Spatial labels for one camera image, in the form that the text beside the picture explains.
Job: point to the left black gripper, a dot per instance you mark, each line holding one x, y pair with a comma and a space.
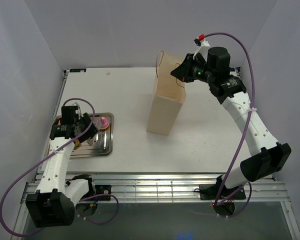
87, 119

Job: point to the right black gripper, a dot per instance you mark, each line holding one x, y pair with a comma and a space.
181, 72

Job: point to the pink frosted donut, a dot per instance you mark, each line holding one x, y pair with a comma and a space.
101, 123

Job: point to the metal tongs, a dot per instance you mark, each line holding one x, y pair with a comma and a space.
93, 139

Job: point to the beige paper bag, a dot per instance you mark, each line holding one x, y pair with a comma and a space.
169, 95

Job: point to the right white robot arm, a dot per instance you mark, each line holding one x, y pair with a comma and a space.
267, 155

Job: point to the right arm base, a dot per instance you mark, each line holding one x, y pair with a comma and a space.
209, 192

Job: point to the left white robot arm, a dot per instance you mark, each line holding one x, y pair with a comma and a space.
55, 199

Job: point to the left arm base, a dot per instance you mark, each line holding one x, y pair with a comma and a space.
105, 189

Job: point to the fake croissant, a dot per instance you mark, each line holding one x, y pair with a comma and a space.
77, 144

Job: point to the steel tray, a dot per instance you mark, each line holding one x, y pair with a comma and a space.
105, 145

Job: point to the left blue table label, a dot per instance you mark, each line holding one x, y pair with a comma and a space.
77, 70

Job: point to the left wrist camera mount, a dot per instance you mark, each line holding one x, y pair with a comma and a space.
77, 109

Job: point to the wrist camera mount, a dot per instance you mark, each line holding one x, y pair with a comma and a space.
202, 46
77, 109

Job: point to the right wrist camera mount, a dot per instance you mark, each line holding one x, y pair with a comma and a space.
202, 46

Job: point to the aluminium rail frame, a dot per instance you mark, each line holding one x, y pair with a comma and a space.
166, 207

